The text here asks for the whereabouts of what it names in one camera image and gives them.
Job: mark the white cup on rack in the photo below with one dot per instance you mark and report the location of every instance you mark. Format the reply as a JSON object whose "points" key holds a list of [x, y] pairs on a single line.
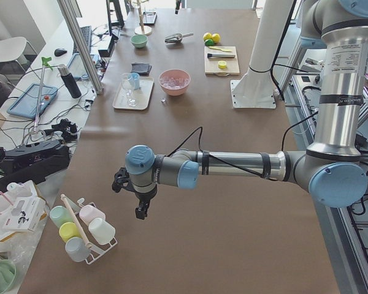
{"points": [[101, 230]]}

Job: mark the aluminium frame post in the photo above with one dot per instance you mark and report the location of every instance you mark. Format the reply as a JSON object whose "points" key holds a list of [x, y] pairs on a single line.
{"points": [[70, 18]]}

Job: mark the light blue cup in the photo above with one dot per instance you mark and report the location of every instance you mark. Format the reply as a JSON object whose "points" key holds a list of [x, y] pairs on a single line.
{"points": [[136, 80]]}

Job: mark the clear wine glass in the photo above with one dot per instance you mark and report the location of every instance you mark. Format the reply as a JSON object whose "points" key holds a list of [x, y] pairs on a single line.
{"points": [[127, 85]]}

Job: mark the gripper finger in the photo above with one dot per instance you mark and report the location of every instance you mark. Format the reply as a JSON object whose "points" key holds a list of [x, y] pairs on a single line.
{"points": [[145, 209], [139, 210], [177, 6]]}

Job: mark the pink bowl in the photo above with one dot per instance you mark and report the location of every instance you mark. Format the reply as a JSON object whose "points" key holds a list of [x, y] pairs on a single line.
{"points": [[176, 73]]}

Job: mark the white cardboard box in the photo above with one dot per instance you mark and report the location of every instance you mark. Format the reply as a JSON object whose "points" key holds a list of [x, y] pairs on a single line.
{"points": [[25, 214]]}

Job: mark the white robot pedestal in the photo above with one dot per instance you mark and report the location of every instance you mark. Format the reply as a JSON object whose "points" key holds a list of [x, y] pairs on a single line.
{"points": [[256, 88]]}

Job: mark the black water bottle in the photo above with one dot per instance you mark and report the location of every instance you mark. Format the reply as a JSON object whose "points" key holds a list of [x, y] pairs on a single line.
{"points": [[69, 81]]}

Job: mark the yellow plastic knife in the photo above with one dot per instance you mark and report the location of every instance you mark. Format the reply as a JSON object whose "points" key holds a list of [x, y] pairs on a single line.
{"points": [[220, 49]]}

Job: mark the wooden cutting board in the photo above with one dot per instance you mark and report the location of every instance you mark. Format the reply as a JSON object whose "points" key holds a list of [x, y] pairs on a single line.
{"points": [[211, 65]]}

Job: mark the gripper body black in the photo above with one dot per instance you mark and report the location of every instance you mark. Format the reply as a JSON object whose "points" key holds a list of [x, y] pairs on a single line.
{"points": [[145, 193]]}

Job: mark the green cup on rack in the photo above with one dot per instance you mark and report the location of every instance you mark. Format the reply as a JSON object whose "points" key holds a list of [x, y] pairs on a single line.
{"points": [[60, 215]]}

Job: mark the metal ice scoop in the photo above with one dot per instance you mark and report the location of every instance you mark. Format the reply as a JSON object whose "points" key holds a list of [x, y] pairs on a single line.
{"points": [[177, 37]]}

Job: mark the wooden rack handle stick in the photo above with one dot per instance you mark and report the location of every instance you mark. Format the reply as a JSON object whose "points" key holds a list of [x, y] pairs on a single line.
{"points": [[64, 199]]}

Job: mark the mint green bowl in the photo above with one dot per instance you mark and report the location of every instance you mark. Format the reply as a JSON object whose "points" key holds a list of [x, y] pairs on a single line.
{"points": [[139, 40]]}

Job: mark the blue teach pendant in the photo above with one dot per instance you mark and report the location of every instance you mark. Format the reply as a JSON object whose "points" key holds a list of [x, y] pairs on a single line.
{"points": [[26, 105], [76, 67]]}

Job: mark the black computer mouse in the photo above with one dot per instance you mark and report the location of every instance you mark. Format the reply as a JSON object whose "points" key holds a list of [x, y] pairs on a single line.
{"points": [[59, 52]]}

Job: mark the ice cubes in bowl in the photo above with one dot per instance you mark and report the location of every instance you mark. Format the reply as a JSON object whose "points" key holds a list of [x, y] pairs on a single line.
{"points": [[174, 83]]}

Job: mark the pink cup on rack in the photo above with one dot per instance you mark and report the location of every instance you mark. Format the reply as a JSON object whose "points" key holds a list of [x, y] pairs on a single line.
{"points": [[89, 212]]}

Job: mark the black keyboard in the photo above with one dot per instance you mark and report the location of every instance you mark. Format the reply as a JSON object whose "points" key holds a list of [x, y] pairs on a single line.
{"points": [[87, 36]]}

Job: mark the wooden glass stand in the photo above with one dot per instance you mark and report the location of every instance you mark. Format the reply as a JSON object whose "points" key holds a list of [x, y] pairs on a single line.
{"points": [[142, 29]]}

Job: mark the dark grey folded cloth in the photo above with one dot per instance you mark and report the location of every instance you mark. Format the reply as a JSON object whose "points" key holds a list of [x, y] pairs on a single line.
{"points": [[143, 69]]}

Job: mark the yellow lemon half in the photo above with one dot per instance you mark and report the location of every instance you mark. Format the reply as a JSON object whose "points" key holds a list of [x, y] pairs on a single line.
{"points": [[222, 64]]}

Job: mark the metal muddler tool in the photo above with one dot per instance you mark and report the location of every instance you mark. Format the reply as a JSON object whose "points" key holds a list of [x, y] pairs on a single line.
{"points": [[220, 56]]}

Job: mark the yellow cup on rack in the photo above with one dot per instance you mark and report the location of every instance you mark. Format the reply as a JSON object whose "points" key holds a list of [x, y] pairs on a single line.
{"points": [[68, 230]]}

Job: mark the white cup rack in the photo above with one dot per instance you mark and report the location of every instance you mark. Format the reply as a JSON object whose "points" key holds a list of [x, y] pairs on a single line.
{"points": [[97, 250]]}

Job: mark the grey cup on rack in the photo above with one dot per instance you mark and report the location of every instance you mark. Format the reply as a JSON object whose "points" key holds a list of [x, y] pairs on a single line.
{"points": [[76, 249]]}

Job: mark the black glass tray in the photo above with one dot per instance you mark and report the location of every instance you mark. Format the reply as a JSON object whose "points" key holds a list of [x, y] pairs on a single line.
{"points": [[149, 18]]}

